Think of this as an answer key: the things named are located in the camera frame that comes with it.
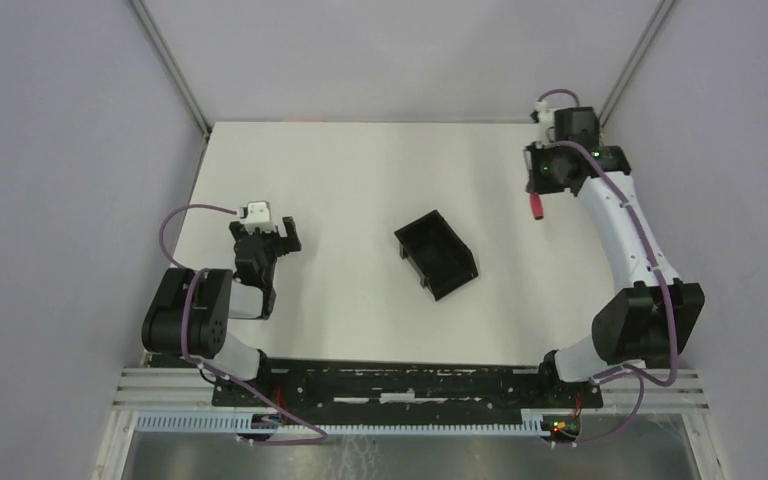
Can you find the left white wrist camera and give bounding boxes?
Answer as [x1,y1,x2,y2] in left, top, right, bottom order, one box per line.
[237,200,272,225]

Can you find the aluminium frame post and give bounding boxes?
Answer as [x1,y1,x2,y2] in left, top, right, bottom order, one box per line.
[599,0,679,128]
[126,0,212,141]

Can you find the black plastic bin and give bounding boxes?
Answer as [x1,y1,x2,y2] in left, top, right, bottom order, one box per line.
[394,210,479,301]

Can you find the aluminium frame post right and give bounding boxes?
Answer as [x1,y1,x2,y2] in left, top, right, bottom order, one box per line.
[599,0,679,128]

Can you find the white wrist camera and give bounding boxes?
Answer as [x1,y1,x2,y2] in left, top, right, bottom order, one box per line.
[237,200,272,225]
[531,100,554,124]

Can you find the aluminium rail front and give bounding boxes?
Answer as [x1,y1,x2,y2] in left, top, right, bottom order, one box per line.
[112,368,710,415]

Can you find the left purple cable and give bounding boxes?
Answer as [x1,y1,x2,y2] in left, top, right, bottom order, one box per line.
[159,203,330,446]

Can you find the purple cable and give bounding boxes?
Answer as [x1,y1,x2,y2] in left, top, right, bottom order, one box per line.
[159,203,330,446]
[534,88,681,446]

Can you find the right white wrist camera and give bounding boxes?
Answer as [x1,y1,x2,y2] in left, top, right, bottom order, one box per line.
[531,100,554,124]

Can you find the aluminium frame post left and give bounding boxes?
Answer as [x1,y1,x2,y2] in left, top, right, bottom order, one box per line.
[126,0,212,141]

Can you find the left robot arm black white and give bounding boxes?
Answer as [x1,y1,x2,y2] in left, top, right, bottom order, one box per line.
[141,216,302,408]

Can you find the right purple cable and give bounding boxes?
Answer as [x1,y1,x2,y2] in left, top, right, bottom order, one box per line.
[534,88,681,446]

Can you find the red black screwdriver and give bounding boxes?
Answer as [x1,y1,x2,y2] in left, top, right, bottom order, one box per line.
[529,193,545,221]

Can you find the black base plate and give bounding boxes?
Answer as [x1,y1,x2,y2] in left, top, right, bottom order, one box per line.
[211,358,604,411]

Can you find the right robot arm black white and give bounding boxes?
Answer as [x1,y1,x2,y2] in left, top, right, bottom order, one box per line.
[524,99,705,408]

